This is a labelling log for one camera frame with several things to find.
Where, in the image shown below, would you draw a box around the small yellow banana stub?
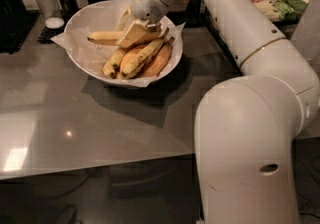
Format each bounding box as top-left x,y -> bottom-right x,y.
109,48 -> 127,69

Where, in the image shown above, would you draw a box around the small yellow lower banana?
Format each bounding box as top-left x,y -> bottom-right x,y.
103,62 -> 117,79

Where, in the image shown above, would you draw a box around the dark appliance at left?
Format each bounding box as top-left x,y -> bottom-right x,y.
0,0 -> 26,26

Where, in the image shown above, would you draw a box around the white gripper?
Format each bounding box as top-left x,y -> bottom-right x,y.
114,0 -> 168,48

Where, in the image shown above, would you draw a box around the green tea packets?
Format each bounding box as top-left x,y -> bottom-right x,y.
273,0 -> 307,20

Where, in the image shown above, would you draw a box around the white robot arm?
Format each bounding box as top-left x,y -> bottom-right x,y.
131,0 -> 319,224

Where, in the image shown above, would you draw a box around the white bowl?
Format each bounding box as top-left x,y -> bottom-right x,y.
62,0 -> 184,89

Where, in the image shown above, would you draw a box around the black rubber mat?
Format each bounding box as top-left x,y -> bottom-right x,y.
0,10 -> 65,54

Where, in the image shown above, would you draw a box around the orange ripe right banana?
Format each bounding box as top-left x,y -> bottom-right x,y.
140,37 -> 175,77

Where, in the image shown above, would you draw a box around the white paper liner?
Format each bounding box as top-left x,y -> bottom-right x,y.
50,0 -> 185,88

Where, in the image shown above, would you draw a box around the orange banana underneath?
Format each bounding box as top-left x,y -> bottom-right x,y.
119,44 -> 145,72

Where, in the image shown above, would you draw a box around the long yellow top banana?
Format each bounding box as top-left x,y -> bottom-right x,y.
86,26 -> 170,47

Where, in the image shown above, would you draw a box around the cream sweetener packets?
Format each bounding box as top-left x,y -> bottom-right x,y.
255,0 -> 282,22

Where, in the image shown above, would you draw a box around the yellow spotted middle banana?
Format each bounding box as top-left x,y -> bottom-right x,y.
121,38 -> 164,79

